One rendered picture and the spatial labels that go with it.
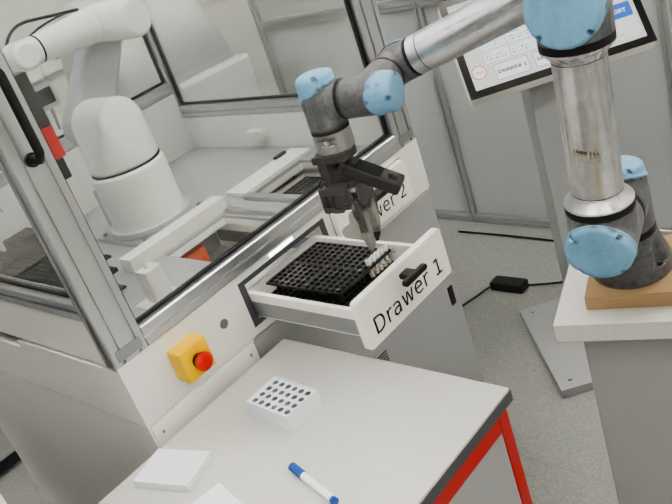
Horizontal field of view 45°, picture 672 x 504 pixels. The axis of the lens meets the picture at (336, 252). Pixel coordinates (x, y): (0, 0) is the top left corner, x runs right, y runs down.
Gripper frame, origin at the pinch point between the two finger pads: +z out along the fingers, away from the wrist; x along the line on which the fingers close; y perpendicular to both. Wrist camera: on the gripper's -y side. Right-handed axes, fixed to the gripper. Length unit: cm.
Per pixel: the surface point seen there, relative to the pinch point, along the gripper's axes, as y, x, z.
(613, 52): -42, -92, 1
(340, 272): 10.9, -1.2, 7.5
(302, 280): 19.3, 0.3, 7.5
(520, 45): -19, -90, -7
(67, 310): 52, 31, -9
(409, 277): -6.7, 5.8, 6.2
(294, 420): 13.4, 31.1, 19.3
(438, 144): 46, -198, 61
